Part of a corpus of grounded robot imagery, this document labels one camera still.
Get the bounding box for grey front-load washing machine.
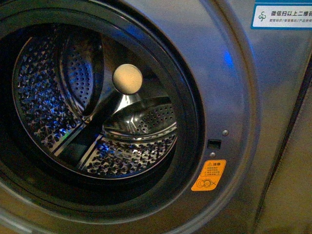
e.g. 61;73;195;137
0;0;312;234

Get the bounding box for round beige drum hub cap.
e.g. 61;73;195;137
112;64;143;95

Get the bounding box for upper silver latch screw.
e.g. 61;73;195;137
222;130;229;136

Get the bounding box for orange warning sticker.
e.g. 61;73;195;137
191;159;227;192

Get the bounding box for stainless steel perforated drum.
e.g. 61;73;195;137
12;24;177;180

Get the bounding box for black rubber door gasket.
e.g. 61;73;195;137
0;2;200;213

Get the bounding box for white blue info label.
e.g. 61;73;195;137
251;0;312;30

